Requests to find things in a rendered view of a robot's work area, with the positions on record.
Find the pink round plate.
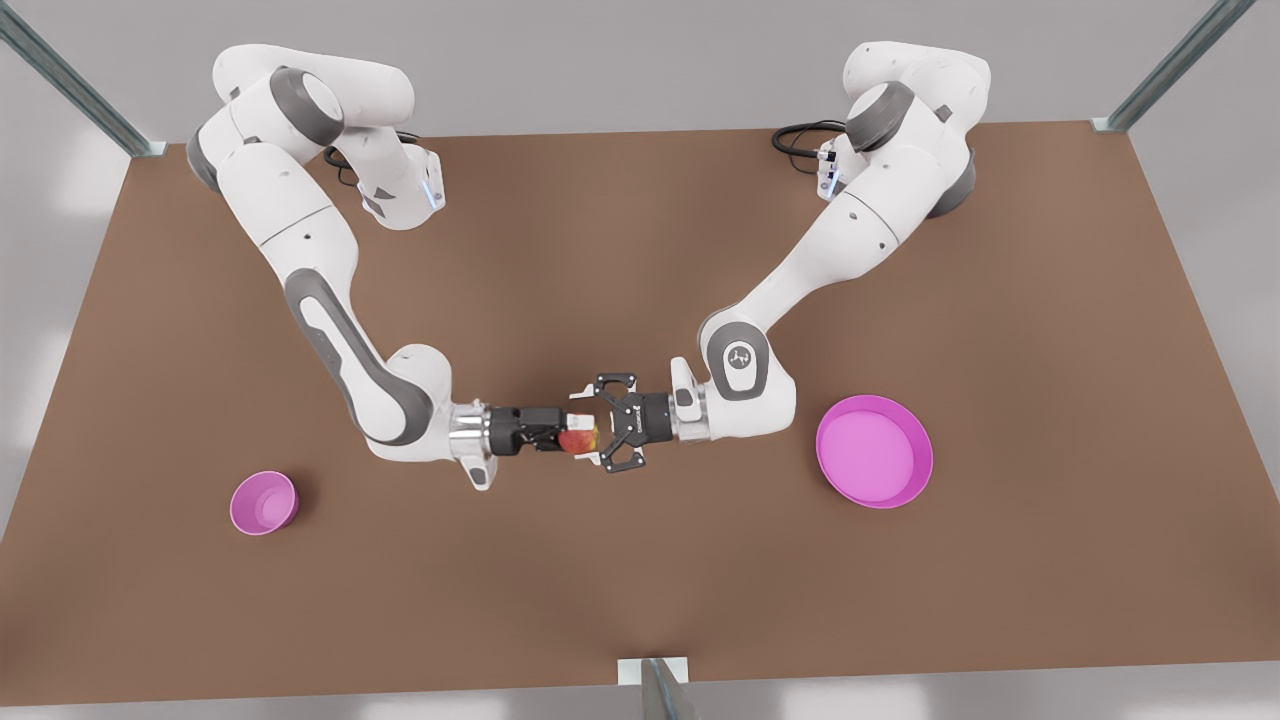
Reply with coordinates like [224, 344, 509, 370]
[815, 394, 935, 510]

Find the small pink bowl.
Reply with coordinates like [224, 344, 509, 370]
[229, 471, 300, 537]

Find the silver frame post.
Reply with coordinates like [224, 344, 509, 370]
[1091, 0, 1257, 134]
[0, 0, 167, 159]
[617, 656, 690, 720]

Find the black cable loop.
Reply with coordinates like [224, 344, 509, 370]
[322, 130, 423, 193]
[771, 119, 851, 167]

